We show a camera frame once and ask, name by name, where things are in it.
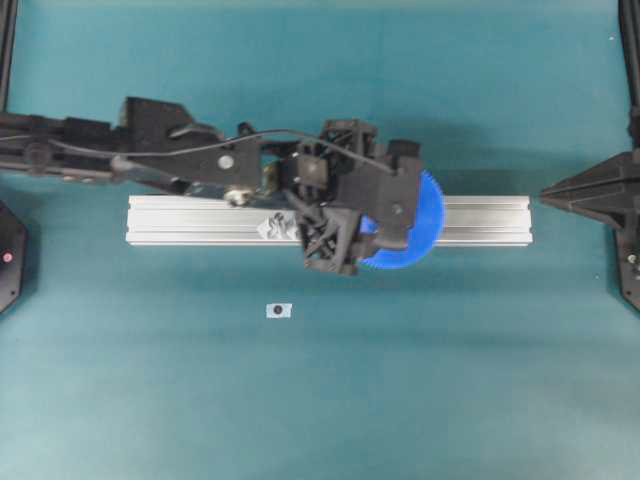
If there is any white tape marker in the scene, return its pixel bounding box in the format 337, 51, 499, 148
265, 303, 293, 319

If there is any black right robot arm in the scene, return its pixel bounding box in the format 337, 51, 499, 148
1, 97, 389, 275

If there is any black frame post left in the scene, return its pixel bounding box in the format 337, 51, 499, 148
0, 0, 18, 112

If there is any black frame post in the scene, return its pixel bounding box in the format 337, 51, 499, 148
0, 0, 18, 112
618, 0, 639, 148

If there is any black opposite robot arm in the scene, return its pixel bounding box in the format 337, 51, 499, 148
539, 149, 639, 230

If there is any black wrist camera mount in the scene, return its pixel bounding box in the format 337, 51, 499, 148
332, 140, 424, 251

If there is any large blue plastic gear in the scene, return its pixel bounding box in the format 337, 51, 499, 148
360, 171, 446, 270

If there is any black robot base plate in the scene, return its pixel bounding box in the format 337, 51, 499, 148
611, 213, 639, 311

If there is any silver aluminium extrusion rail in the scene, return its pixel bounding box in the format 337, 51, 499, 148
125, 195, 533, 247

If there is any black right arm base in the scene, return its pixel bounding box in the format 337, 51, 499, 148
0, 202, 28, 313

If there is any grey shaft bracket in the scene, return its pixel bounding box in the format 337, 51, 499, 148
257, 212, 299, 242

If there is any black cable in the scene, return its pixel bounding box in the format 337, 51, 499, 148
47, 129, 396, 176

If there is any black frame post right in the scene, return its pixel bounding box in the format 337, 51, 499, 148
618, 0, 639, 148

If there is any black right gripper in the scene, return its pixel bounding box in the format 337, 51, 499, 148
281, 119, 376, 276

